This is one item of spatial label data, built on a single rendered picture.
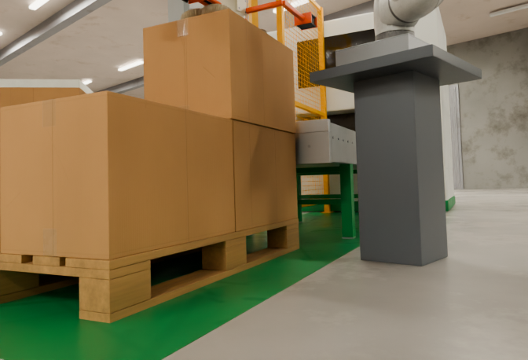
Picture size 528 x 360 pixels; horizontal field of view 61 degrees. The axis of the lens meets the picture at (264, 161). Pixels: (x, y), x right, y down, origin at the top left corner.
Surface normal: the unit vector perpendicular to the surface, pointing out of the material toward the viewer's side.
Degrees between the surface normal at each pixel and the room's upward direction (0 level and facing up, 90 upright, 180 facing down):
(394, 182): 90
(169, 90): 90
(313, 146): 90
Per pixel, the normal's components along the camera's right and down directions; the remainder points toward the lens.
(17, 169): -0.44, -0.03
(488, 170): -0.68, -0.01
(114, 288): 0.90, -0.05
